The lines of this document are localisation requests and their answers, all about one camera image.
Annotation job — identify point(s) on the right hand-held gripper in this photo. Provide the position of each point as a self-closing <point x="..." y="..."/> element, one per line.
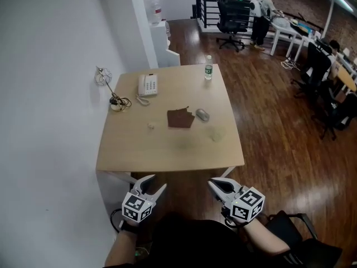
<point x="246" y="205"/>

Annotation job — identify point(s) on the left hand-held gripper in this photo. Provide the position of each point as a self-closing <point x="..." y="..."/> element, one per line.
<point x="136" y="206"/>

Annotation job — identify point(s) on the small white item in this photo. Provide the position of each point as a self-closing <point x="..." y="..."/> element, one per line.
<point x="150" y="126"/>

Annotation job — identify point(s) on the person's right forearm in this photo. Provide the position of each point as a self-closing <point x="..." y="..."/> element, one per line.
<point x="265" y="239"/>

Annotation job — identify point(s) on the person's left forearm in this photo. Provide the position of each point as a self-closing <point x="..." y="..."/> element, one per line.
<point x="121" y="247"/>

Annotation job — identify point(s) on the black wristwatch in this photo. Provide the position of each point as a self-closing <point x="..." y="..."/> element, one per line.
<point x="127" y="226"/>

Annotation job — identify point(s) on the person's black shirt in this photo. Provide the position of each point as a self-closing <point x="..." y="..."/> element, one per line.
<point x="192" y="244"/>

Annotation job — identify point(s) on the brown cloth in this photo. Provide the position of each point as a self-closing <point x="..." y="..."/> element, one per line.
<point x="180" y="119"/>

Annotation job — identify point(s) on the grey computer mouse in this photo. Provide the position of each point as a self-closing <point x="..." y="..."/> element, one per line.
<point x="202" y="114"/>

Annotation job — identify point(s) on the black chair with armrest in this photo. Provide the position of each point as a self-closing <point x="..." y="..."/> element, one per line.
<point x="290" y="233"/>

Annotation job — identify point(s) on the white desk telephone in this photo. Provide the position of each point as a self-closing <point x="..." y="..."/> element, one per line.
<point x="147" y="85"/>

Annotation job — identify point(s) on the clear water bottle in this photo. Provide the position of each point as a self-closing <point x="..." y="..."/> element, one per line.
<point x="208" y="71"/>

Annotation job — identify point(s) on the glass shade desk lamp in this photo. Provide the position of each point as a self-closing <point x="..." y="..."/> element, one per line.
<point x="103" y="76"/>

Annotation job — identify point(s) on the white water dispenser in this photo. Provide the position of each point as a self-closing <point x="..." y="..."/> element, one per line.
<point x="160" y="42"/>

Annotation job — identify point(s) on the black high-back office chair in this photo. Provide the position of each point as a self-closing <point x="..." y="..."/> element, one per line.
<point x="316" y="74"/>

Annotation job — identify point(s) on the round wooden table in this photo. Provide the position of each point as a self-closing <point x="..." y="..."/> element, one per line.
<point x="346" y="78"/>

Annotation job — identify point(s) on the white long desk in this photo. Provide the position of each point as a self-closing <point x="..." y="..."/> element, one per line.
<point x="290" y="33"/>

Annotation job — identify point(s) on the water dispenser bottle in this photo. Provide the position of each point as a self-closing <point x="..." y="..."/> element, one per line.
<point x="153" y="10"/>

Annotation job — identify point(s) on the black stair railing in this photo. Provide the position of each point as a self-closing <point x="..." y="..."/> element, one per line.
<point x="205" y="10"/>

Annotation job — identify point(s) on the black equipment rack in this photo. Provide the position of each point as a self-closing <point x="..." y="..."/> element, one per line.
<point x="245" y="8"/>

